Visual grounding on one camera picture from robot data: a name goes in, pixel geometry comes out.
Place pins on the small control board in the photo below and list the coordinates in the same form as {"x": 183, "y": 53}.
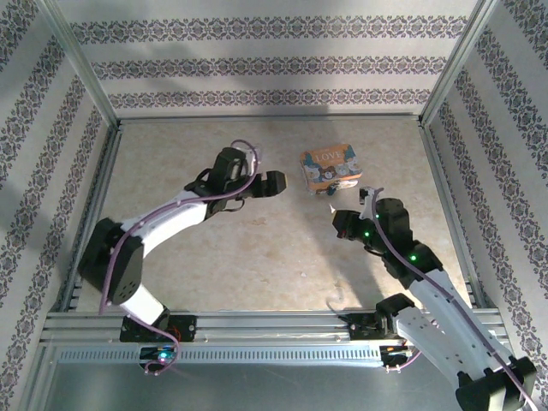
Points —
{"x": 162, "y": 355}
{"x": 396, "y": 351}

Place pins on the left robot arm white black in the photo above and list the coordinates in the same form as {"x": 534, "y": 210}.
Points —
{"x": 171, "y": 222}

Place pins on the orange LOVE tin box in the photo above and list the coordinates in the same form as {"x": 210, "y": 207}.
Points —
{"x": 329, "y": 164}

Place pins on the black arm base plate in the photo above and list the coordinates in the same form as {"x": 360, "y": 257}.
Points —
{"x": 184, "y": 329}
{"x": 357, "y": 327}

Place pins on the aluminium frame rail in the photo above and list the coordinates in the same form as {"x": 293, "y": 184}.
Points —
{"x": 92, "y": 214}
{"x": 454, "y": 214}
{"x": 265, "y": 327}
{"x": 265, "y": 118}

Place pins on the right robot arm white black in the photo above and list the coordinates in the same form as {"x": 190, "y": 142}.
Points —
{"x": 436, "y": 295}

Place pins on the aluminium upright post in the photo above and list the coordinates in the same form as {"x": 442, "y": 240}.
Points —
{"x": 81, "y": 60}
{"x": 460, "y": 60}

